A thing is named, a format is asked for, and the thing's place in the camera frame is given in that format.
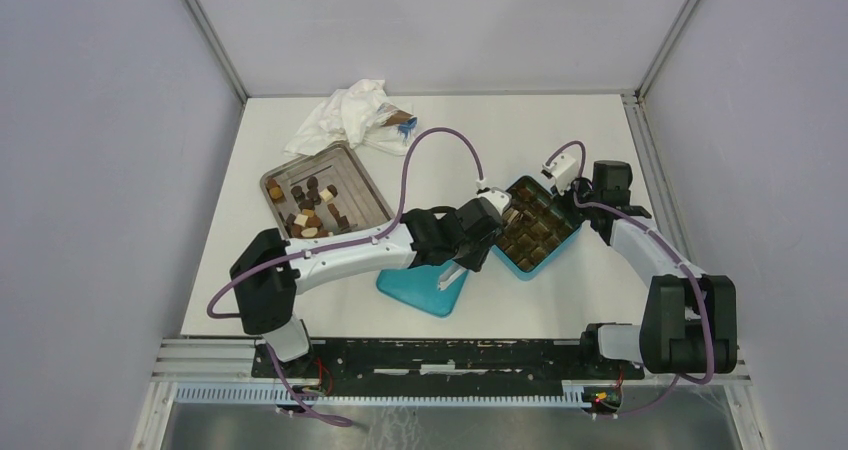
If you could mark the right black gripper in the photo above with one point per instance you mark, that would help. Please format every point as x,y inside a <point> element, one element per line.
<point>562,206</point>

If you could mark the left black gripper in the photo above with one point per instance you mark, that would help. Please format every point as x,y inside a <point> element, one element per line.
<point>476,261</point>

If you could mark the teal chocolate box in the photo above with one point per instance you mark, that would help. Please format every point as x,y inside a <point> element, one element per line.
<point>536,232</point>

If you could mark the stainless steel tray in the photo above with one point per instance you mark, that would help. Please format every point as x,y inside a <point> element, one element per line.
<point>292,192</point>

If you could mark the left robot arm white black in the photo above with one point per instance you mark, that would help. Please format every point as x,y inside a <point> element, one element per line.
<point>272,271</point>

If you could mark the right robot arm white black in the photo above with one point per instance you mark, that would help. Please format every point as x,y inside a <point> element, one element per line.
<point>689,322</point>

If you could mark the teal box lid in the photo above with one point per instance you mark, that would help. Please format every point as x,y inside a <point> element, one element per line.
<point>434,290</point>

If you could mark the brown blue wrapper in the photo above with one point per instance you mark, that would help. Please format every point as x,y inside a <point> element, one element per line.
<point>391,116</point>

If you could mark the white crumpled cloth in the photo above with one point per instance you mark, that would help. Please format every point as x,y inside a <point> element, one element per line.
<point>350,116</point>

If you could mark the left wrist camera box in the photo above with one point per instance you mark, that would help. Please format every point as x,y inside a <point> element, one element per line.
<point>499,199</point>

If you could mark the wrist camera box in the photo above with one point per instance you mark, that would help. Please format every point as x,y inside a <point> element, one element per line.
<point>499,199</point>
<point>561,172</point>

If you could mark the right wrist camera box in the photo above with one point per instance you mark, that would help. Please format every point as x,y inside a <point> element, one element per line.
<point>561,172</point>

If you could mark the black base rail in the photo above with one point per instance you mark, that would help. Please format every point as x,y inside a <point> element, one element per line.
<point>358,367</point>

